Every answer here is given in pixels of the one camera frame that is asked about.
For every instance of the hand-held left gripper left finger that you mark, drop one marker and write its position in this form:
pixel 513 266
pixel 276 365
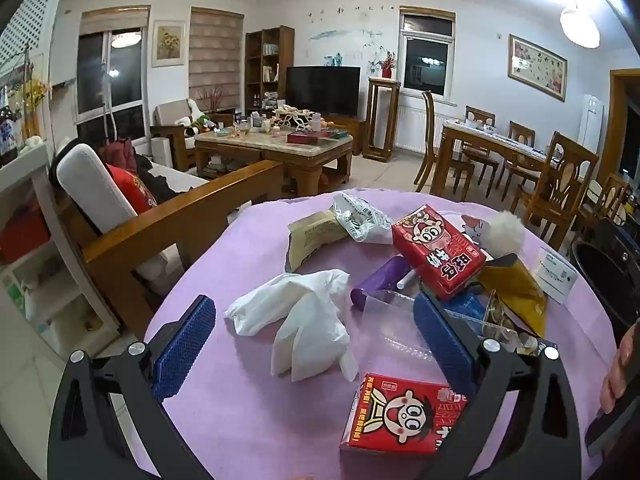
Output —
pixel 185 345

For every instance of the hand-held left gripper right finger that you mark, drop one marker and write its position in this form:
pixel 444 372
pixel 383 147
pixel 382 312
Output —
pixel 445 340

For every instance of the white fluffy cat toy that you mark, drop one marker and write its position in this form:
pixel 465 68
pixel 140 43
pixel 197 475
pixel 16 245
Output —
pixel 505 235

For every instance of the white tissue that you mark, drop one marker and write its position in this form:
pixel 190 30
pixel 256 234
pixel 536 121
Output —
pixel 305 320

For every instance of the black trash bin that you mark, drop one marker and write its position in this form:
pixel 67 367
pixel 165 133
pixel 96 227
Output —
pixel 595 270

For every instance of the person's right hand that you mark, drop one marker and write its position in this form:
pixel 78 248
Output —
pixel 617 377

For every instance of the blue packet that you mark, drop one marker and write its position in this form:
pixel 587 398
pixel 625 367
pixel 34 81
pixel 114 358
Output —
pixel 465 305

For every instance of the clear plastic bag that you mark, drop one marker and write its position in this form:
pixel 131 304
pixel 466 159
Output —
pixel 390 330

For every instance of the clear plastic box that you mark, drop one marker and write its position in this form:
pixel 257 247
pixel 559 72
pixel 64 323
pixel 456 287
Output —
pixel 505 327

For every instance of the purple tablecloth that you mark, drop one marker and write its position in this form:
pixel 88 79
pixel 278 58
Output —
pixel 240 410

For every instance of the gold foil packet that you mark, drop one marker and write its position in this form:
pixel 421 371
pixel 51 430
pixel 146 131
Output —
pixel 515 285

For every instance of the red cartoon milk carton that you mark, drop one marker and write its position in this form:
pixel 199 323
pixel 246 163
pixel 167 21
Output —
pixel 435 250
pixel 395 415

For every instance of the purple tube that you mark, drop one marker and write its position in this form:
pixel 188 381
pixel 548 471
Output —
pixel 380 275

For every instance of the white printed card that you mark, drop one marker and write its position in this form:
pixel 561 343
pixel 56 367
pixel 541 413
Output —
pixel 555 272

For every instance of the wooden sofa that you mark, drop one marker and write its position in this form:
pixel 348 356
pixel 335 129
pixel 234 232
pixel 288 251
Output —
pixel 200 210

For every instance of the white shelf unit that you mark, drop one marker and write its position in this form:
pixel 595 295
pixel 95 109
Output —
pixel 55 270

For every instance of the white printed plastic wrapper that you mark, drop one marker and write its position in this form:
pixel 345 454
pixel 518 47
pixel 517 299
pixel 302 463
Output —
pixel 357 217

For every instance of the beige paper packet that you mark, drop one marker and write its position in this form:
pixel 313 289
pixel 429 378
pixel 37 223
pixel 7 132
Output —
pixel 312 237

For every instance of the red cushion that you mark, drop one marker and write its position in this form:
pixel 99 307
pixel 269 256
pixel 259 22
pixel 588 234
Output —
pixel 130 187

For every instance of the dark clothing pile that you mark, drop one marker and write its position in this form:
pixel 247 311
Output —
pixel 157 180

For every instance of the wooden dining chair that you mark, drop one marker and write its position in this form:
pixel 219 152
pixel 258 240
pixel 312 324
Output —
pixel 550 200
pixel 480 115
pixel 607 195
pixel 520 132
pixel 452 165

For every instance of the wooden dining table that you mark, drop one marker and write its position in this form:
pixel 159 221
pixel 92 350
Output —
pixel 480 142

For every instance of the white radiator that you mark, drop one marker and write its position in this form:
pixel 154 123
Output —
pixel 412 127

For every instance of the wooden coffee table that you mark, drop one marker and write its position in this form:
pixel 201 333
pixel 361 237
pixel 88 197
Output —
pixel 300 155

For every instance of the wooden television stand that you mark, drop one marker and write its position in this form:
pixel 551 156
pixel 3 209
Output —
pixel 350 130

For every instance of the white cushioned armchair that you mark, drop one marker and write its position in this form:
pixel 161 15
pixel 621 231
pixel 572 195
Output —
pixel 170 110

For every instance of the red tissue box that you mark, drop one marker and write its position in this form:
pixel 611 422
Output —
pixel 302 137

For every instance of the white standing air conditioner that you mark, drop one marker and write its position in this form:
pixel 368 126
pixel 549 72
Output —
pixel 591 122

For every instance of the wooden plant stand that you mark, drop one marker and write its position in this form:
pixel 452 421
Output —
pixel 382 85

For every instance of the large balcony window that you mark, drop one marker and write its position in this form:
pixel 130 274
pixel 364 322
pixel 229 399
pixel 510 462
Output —
pixel 115 80

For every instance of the black television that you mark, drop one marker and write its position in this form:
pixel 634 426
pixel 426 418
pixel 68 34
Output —
pixel 322 90

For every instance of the small wooden-framed window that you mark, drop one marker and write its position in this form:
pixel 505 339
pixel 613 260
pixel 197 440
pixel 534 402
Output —
pixel 426 60

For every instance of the red flower vase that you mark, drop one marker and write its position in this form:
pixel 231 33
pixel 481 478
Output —
pixel 386 65

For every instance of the wide framed painting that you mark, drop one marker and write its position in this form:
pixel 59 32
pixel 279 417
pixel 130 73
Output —
pixel 537 67

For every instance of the striped roller blind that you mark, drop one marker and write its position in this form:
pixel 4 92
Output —
pixel 216 50

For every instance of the yellow flowers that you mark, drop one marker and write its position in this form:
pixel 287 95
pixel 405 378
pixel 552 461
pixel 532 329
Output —
pixel 35 87

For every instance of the framed sunflower painting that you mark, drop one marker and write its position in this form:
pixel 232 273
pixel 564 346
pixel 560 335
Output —
pixel 168 44

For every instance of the wooden bookshelf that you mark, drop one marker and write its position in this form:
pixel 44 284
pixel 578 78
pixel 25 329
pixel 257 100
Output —
pixel 286 45

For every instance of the round ceiling lamp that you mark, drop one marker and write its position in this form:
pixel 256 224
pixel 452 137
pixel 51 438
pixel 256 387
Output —
pixel 579 25

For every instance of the white lattice screen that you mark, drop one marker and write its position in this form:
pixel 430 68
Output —
pixel 35 20

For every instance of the wooden door frame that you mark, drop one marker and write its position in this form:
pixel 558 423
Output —
pixel 616 110

